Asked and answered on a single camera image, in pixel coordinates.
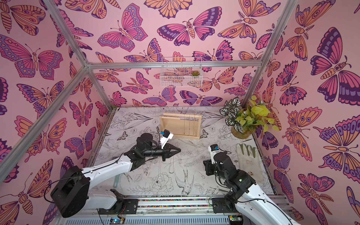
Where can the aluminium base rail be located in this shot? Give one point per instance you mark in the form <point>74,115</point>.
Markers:
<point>194,210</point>

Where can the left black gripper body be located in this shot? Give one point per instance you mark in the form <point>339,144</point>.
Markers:
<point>165,153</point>

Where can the small succulent in basket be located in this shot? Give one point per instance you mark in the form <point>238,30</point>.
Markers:
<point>195,73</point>

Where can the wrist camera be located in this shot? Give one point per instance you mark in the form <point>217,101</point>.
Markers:
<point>166,135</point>
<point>213,150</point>

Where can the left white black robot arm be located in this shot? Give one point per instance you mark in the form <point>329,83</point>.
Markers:
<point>71,193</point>

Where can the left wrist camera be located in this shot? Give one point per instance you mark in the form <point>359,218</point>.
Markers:
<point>166,135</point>

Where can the white wire wall basket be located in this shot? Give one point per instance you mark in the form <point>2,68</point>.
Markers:
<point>177,72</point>

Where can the beige green gardening glove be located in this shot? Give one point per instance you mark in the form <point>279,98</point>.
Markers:
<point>249,161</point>

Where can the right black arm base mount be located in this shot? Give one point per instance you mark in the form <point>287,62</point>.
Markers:
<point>224,204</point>

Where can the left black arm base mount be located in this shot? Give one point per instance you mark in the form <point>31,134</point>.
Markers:
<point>121,206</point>

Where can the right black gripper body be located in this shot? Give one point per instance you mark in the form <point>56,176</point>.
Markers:
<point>209,166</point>

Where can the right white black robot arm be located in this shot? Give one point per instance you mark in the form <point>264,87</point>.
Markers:
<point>245,195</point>

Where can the metal cage frame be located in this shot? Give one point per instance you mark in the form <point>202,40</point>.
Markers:
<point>24,143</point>

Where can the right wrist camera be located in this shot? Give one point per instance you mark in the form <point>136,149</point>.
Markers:
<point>213,150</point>

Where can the potted green leafy plant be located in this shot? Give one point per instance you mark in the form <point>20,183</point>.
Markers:
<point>246,120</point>

